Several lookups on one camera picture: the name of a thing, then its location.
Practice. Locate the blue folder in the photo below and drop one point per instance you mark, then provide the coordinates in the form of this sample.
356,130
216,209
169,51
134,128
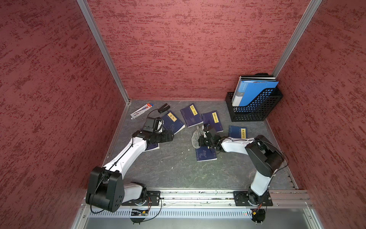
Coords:
246,91

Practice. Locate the black mesh file holder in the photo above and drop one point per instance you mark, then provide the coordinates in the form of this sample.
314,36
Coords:
258,109

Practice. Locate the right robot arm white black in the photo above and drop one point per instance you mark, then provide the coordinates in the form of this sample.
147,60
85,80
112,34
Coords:
266,158

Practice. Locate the blue book Yuewei notes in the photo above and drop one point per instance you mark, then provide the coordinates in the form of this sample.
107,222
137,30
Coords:
212,119

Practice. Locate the blue book Shijing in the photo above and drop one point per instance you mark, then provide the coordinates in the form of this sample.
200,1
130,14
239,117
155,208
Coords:
152,147

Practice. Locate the dark folders behind blue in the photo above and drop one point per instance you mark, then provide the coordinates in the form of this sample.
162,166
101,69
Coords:
258,77

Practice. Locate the blue book Tang poems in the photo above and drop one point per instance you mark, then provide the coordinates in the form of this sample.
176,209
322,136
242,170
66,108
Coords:
191,116

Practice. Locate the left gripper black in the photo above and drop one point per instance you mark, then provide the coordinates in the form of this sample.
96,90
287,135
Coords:
165,139

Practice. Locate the white red pen package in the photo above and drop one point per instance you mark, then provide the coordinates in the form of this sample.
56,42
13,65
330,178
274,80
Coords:
141,111

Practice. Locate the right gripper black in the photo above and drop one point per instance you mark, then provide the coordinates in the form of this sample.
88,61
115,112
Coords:
201,140

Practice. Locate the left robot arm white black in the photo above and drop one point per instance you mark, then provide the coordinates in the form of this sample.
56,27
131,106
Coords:
106,188

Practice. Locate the blue book Hanfeizi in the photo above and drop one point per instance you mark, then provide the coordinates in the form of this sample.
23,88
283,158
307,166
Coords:
205,154

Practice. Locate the blue book Mengxi Bitan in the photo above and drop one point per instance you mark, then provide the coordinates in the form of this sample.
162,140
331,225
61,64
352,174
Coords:
237,132

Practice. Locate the grey knitted cloth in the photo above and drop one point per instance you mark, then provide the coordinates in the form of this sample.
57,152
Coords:
196,136

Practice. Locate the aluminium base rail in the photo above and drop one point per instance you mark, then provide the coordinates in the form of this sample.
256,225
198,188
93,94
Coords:
208,204

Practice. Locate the black stapler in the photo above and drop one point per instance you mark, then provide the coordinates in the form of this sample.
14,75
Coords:
164,108

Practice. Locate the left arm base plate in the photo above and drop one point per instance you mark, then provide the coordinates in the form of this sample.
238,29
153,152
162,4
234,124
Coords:
150,198

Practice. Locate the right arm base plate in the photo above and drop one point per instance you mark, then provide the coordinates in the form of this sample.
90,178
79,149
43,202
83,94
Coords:
250,199

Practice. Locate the blue book Zhuangzi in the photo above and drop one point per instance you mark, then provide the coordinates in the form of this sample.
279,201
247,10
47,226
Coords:
172,123

